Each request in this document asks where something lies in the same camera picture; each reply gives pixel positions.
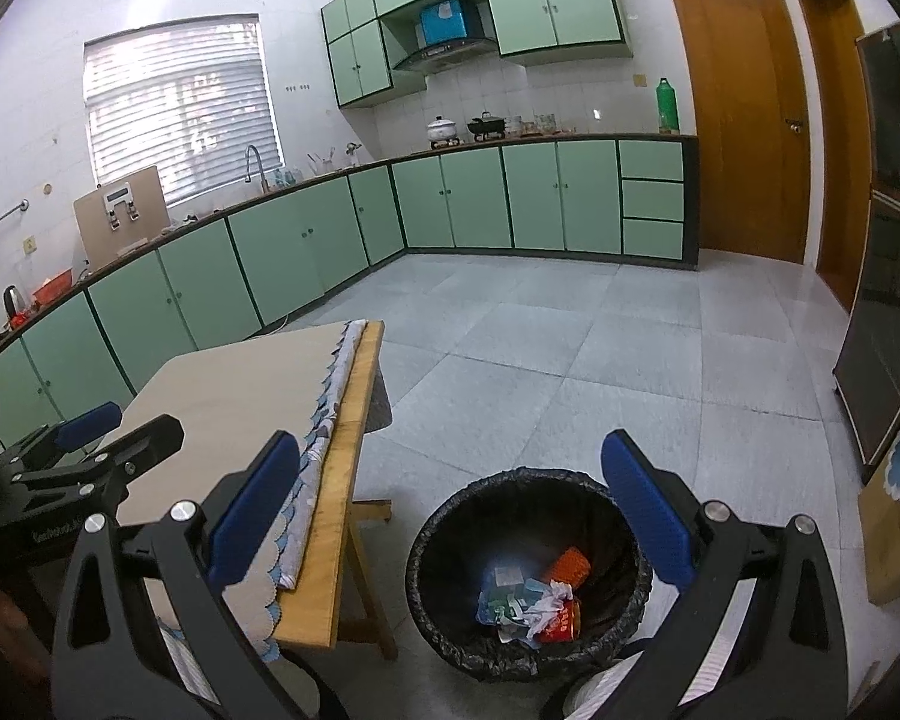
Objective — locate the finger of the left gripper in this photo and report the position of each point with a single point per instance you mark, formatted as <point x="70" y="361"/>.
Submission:
<point x="104" y="474"/>
<point x="47" y="445"/>

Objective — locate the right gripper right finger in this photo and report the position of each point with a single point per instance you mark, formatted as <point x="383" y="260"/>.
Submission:
<point x="756" y="630"/>

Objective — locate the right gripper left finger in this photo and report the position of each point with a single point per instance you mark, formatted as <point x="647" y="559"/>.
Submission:
<point x="109" y="657"/>

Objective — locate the orange foam net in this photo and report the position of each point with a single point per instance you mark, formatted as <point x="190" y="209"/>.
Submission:
<point x="571" y="568"/>

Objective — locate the white plastic bag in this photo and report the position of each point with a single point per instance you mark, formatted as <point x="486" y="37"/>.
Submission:
<point x="532" y="621"/>

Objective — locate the black trash bin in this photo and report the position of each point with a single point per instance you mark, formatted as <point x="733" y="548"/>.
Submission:
<point x="525" y="517"/>

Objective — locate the green lower kitchen cabinets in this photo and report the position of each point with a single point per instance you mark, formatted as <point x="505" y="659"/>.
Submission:
<point x="623" y="198"/>

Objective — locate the steel electric kettle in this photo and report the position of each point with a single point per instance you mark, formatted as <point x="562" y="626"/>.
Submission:
<point x="15" y="305"/>

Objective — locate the red plastic basin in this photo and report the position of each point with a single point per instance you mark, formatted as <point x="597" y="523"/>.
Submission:
<point x="54" y="288"/>

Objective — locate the dark red box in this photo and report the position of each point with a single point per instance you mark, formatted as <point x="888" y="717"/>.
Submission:
<point x="564" y="627"/>

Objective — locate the cardboard water purifier box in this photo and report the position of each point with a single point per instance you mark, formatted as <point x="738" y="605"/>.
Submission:
<point x="117" y="218"/>

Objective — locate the metal towel bar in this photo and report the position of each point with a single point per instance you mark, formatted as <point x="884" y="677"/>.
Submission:
<point x="18" y="209"/>

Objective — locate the black glass cabinet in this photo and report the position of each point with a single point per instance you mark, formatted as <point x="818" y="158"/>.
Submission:
<point x="868" y="367"/>

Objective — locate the chrome sink faucet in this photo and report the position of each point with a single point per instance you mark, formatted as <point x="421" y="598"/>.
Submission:
<point x="254" y="169"/>

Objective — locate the window with white blinds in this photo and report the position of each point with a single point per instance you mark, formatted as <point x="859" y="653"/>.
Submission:
<point x="187" y="97"/>

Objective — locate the white cooking pot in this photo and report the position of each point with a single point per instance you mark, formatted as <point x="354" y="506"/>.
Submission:
<point x="442" y="133"/>

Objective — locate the brown wooden door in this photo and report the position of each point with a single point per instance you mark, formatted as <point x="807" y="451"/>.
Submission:
<point x="750" y="110"/>

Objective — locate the black wok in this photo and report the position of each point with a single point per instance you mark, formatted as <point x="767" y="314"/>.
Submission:
<point x="487" y="127"/>

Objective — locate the green bottle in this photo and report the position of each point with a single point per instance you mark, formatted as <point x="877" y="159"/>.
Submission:
<point x="666" y="107"/>

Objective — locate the black range hood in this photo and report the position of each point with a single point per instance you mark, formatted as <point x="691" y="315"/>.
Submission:
<point x="448" y="54"/>

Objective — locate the blue box above hood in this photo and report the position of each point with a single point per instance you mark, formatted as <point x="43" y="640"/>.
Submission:
<point x="448" y="20"/>

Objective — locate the green upper wall cabinets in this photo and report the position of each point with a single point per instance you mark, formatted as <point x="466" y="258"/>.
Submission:
<point x="365" y="39"/>

